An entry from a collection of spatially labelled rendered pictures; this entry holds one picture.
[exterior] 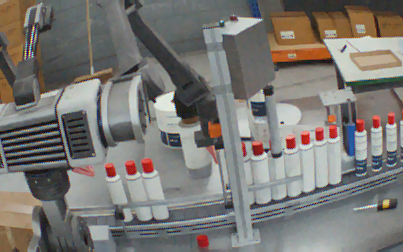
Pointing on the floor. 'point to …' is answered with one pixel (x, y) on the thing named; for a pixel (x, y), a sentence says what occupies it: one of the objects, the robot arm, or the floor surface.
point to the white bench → (391, 78)
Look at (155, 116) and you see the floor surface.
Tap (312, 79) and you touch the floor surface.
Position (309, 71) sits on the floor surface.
